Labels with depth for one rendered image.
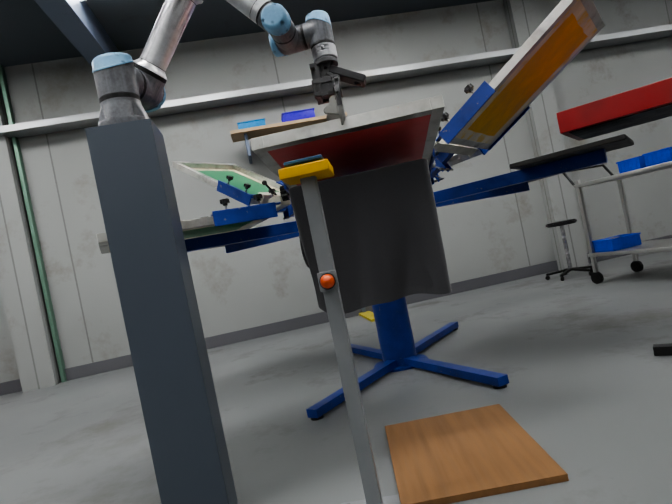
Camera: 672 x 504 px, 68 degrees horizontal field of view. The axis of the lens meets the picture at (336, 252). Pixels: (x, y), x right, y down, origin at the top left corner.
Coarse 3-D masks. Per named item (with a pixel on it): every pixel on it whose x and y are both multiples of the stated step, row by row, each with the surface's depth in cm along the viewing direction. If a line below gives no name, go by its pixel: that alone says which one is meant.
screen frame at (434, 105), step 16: (368, 112) 147; (384, 112) 146; (400, 112) 146; (416, 112) 145; (432, 112) 147; (304, 128) 149; (320, 128) 148; (336, 128) 147; (352, 128) 147; (432, 128) 162; (256, 144) 150; (272, 144) 149; (288, 144) 150; (432, 144) 179; (272, 160) 163
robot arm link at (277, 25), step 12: (228, 0) 142; (240, 0) 140; (252, 0) 139; (264, 0) 139; (252, 12) 140; (264, 12) 137; (276, 12) 136; (264, 24) 137; (276, 24) 136; (288, 24) 139; (276, 36) 142; (288, 36) 144
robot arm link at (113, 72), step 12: (96, 60) 144; (108, 60) 144; (120, 60) 145; (132, 60) 149; (96, 72) 144; (108, 72) 143; (120, 72) 144; (132, 72) 148; (96, 84) 146; (108, 84) 143; (120, 84) 144; (132, 84) 147; (144, 84) 154
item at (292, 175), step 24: (288, 168) 125; (312, 168) 124; (312, 192) 129; (312, 216) 129; (336, 288) 128; (336, 312) 129; (336, 336) 129; (360, 408) 129; (360, 432) 129; (360, 456) 129
